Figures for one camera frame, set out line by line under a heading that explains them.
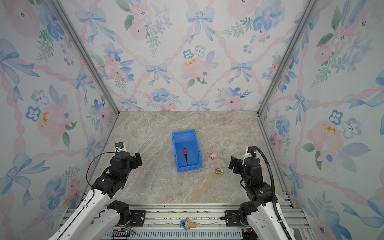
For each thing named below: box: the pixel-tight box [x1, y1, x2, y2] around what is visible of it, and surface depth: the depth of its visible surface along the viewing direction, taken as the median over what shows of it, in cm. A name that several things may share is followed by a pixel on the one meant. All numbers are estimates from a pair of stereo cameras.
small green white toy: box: [215, 168, 224, 175], surface depth 90 cm
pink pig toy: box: [209, 153, 218, 160], surface depth 97 cm
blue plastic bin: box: [172, 129, 203, 173], surface depth 99 cm
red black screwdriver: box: [183, 148, 188, 167], surface depth 99 cm
